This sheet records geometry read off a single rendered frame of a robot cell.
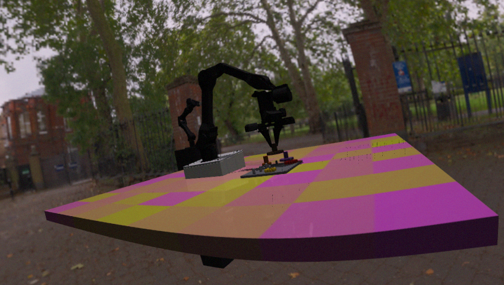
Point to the brown toothed gear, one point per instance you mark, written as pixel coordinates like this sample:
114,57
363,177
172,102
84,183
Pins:
275,150

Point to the dark purple gear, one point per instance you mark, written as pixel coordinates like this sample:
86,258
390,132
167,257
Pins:
285,157

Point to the orange gear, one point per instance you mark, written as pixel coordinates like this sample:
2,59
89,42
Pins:
266,160

